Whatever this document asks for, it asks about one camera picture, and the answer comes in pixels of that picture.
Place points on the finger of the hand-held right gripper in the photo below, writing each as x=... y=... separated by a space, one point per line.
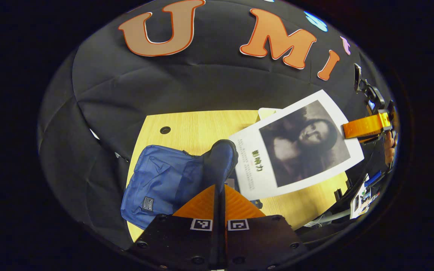
x=364 y=126

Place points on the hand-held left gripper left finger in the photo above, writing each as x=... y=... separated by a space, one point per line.
x=187 y=241

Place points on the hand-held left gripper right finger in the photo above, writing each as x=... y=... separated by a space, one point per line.
x=258 y=241

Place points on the blue schoolbag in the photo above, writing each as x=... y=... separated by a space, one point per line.
x=164 y=180

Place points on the white portrait cover book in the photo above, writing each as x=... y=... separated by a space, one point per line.
x=254 y=150

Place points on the white bookshelf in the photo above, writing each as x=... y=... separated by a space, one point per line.
x=268 y=113

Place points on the small blue object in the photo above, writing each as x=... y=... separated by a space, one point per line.
x=374 y=178

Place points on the white printed papers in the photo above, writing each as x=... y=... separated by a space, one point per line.
x=362 y=201

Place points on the black backdrop cloth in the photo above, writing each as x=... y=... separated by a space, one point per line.
x=202 y=82

